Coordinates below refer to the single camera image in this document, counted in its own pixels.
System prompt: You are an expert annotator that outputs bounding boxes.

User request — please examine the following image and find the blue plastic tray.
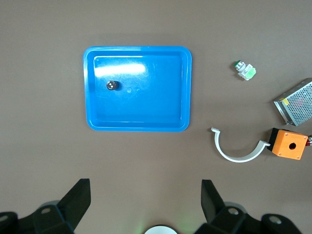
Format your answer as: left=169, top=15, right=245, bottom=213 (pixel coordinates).
left=82, top=45, right=193, bottom=133

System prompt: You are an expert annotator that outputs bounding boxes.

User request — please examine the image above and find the silver mesh power supply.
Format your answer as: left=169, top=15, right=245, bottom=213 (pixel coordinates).
left=273, top=78, right=312, bottom=127

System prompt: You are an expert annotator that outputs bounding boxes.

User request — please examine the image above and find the black cylindrical capacitor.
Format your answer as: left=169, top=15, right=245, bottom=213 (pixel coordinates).
left=105, top=80, right=119, bottom=91

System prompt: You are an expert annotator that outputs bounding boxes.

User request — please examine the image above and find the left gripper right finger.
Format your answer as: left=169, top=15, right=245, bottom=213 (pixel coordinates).
left=195, top=179, right=304, bottom=234

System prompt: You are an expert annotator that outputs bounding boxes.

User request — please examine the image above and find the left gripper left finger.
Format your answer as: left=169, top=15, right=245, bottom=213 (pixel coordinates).
left=0, top=178, right=92, bottom=234

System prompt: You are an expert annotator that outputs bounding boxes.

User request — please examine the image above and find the green white pushbutton switch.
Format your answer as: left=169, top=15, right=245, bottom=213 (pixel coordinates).
left=231, top=60, right=257, bottom=81

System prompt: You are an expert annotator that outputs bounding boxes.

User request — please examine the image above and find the orange button enclosure box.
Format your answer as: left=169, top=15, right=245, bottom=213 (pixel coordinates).
left=267, top=127, right=309, bottom=160

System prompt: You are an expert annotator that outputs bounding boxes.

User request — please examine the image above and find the large white curved bracket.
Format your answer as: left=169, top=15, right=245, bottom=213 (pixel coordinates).
left=211, top=127, right=271, bottom=163

